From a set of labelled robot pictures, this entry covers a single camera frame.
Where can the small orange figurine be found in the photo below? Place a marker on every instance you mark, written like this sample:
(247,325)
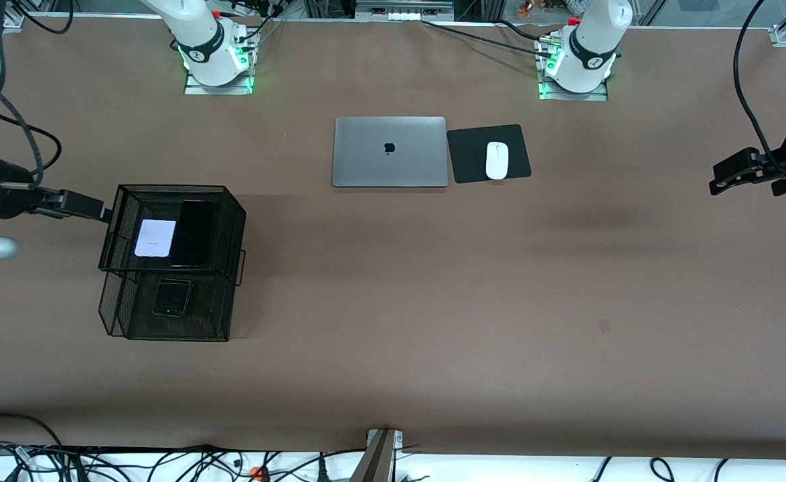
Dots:
(525,8)

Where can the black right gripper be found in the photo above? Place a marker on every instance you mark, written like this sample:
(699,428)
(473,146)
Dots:
(10,201)

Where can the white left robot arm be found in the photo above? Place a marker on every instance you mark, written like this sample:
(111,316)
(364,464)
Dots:
(580,77)

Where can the white computer mouse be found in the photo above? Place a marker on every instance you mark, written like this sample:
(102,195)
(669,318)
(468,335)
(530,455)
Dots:
(497,161)

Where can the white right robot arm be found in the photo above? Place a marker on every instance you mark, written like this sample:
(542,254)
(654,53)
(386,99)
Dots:
(195,40)

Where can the long black smartphone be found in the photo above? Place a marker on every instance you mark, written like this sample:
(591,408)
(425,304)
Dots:
(195,234)

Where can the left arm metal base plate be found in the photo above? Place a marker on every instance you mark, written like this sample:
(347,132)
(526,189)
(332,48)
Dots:
(600,96)

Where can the small black flip phone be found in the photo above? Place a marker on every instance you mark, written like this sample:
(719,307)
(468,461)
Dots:
(172,298)

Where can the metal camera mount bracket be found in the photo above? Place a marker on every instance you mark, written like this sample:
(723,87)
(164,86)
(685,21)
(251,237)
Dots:
(376,462)

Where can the grey power strip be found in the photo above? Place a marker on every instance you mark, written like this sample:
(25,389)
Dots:
(403,13)

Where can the silver closed laptop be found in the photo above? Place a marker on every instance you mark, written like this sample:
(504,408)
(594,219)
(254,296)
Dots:
(366,161)

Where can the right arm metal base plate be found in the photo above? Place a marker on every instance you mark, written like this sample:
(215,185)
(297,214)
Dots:
(195,89)

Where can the lavender flip phone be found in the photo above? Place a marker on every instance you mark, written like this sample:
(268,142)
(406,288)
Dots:
(155,237)

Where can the black mouse pad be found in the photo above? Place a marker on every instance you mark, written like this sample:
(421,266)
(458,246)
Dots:
(466,161)

